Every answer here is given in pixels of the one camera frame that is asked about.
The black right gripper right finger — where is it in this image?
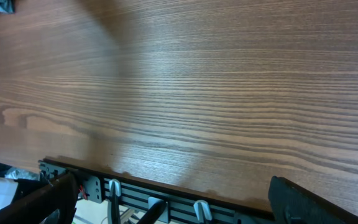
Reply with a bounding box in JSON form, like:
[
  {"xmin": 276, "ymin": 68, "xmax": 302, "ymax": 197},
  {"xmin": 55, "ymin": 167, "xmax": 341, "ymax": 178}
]
[{"xmin": 268, "ymin": 176, "xmax": 358, "ymax": 224}]

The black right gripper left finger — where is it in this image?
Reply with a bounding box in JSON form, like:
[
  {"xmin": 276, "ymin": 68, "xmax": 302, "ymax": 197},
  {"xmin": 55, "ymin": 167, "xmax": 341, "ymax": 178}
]
[{"xmin": 0, "ymin": 172, "xmax": 79, "ymax": 224}]

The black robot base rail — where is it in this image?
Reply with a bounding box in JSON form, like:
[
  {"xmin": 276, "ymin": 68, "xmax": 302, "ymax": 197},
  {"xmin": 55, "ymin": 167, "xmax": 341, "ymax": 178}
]
[{"xmin": 39, "ymin": 159, "xmax": 275, "ymax": 224}]

